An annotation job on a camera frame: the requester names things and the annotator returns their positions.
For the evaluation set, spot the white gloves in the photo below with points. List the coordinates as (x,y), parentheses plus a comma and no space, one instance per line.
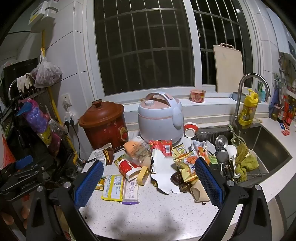
(23,82)

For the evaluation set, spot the torn brown carton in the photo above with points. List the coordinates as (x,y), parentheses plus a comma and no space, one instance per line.
(105,154)

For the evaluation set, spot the brown ceramic slow cooker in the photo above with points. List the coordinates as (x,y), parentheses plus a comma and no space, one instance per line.
(101,125)

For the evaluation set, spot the yellow-edged noodle packet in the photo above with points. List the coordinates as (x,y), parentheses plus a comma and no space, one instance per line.
(113,187)

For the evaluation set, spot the dark round pastries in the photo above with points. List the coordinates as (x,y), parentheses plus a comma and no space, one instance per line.
(176,179)

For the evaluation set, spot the dark brown fruit shell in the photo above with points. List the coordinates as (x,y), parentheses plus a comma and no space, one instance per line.
(185,187)

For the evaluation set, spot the steel faucet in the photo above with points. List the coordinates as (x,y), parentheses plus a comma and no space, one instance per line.
(242,81)

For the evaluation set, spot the small red box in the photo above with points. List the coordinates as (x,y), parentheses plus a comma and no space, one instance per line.
(285,132)

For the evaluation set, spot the brown eggs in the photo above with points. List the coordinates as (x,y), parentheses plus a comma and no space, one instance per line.
(7,219)

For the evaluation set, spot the green and yellow wrapper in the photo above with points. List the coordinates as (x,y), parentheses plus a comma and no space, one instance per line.
(181,150)

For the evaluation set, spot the clear bag of dark produce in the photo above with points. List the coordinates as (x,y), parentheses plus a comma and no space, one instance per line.
(47,74)

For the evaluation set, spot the purple-edged clear wrapper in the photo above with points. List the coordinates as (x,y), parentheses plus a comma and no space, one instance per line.
(130,191)

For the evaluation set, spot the grey-blue container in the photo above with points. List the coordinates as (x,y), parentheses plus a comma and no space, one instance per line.
(237,96)

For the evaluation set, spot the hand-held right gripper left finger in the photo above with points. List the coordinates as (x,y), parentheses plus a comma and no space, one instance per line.
(89,185)

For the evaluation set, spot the black metal rack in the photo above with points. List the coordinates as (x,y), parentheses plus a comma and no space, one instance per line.
(13,129)

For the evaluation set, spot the red instant noodle cup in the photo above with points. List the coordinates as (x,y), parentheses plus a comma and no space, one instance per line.
(198,96)

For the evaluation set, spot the torn white paper bag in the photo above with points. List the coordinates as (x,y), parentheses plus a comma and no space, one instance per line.
(163,171)

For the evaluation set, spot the yellow dish soap bottle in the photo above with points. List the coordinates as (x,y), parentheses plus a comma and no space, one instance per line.
(248,109)

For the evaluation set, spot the stainless steel sink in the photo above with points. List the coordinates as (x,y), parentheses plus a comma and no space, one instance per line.
(270,148)

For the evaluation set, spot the white round pot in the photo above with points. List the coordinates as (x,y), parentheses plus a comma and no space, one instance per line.
(157,118)

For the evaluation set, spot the yellow gas pipe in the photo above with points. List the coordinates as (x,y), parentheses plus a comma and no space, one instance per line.
(52,97)

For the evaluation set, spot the brown cardboard piece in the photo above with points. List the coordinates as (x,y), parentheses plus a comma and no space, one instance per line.
(200,192)

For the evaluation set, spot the red plastic bag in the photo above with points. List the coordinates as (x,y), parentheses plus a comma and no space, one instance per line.
(7,155)

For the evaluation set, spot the beige cutting board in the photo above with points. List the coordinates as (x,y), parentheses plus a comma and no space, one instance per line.
(229,69)

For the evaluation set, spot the orange snack wrapper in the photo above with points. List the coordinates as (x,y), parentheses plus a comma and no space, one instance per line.
(187,166)

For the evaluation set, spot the red snack packet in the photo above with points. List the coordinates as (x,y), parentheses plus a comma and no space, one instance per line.
(161,147)

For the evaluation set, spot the white gas meter box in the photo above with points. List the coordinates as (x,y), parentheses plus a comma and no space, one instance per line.
(44,16)

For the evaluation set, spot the white rice spoon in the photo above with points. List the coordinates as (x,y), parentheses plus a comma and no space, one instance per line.
(231,151)

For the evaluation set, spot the purple plastic bag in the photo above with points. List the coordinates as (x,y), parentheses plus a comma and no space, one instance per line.
(38,118)

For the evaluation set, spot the peach coloured box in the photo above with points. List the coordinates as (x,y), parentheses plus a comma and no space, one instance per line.
(133,146)

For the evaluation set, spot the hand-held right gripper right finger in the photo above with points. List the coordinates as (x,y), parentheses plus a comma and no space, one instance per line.
(209,183)

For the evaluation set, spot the orange and white wrapper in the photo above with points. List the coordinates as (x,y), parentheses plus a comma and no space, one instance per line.
(203,151)

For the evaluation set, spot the red and white bowl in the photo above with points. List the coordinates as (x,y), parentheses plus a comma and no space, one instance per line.
(190,131)

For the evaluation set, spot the small yellow-green sachet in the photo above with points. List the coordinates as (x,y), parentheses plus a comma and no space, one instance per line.
(100,184)

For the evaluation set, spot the teal utensil holder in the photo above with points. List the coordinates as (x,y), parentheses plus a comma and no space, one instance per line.
(262,93)

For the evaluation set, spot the yellow-green dish cloth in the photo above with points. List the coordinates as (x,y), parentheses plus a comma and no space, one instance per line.
(247,162)

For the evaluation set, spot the white wall socket with plugs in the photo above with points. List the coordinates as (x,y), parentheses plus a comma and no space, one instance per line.
(70,118)

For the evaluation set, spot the row of seasoning bottles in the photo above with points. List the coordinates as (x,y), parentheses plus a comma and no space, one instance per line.
(286,109)

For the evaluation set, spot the white barred window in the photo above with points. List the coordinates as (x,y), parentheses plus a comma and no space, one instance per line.
(143,46)

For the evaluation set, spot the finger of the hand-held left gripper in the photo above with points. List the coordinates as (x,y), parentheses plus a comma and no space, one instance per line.
(23,161)

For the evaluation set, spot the red and white paper cup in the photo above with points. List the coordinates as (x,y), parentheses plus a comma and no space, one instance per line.
(127,169)

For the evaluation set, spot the yellow printed packet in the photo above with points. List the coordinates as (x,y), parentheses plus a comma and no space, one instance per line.
(119,160)

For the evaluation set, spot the crumpled clear plastic bag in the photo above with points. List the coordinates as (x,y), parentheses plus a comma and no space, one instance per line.
(142,155)

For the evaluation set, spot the steel ladle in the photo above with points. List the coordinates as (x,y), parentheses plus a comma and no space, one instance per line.
(221,141)

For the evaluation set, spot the round tan cookie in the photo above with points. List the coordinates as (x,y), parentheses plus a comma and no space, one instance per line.
(143,175)

